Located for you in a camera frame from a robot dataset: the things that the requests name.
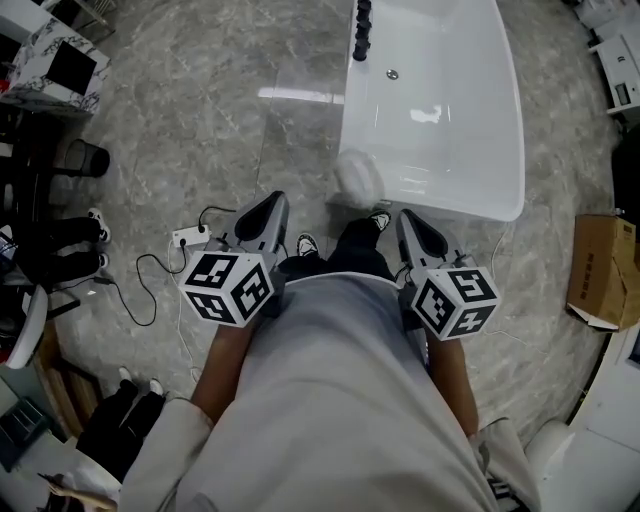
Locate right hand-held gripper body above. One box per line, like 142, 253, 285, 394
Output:
396, 207, 502, 343

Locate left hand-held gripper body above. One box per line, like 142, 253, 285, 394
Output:
177, 189, 292, 330

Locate white bathtub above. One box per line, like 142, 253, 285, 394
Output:
337, 0, 527, 224

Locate person's right forearm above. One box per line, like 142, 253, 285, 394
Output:
426, 333, 482, 437

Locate person's left forearm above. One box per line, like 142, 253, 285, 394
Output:
191, 317, 264, 427

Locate black bathtub faucet set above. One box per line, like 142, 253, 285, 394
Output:
351, 0, 375, 64

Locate white power strip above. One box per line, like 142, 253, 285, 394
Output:
171, 225, 212, 250

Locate person's left shoe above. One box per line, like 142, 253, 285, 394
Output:
296, 231, 322, 259

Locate person's shoe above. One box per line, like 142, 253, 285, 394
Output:
296, 231, 322, 259
367, 209, 394, 234

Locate person's black trousers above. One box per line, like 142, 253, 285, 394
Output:
277, 217, 397, 286

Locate person's right shoe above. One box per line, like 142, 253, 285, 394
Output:
367, 209, 394, 234

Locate person's grey shirt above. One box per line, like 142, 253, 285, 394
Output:
119, 272, 544, 512

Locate brown cardboard box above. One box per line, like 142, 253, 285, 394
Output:
565, 213, 640, 333

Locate black mesh wastebasket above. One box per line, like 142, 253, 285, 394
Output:
63, 138, 112, 180

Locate white counter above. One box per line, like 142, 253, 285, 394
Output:
567, 324, 640, 512

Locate white chair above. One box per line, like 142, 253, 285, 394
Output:
0, 283, 50, 371

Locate white appliance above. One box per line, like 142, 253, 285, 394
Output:
593, 27, 640, 117

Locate marble pattern cabinet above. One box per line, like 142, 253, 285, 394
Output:
0, 0, 112, 117

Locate white power strip cable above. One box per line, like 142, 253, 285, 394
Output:
166, 243, 204, 384

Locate thin white cable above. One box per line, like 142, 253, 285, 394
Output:
482, 222, 554, 357

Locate short black plug cable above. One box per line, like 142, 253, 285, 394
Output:
198, 205, 239, 235

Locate black power cable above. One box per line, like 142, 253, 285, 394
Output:
79, 252, 189, 328

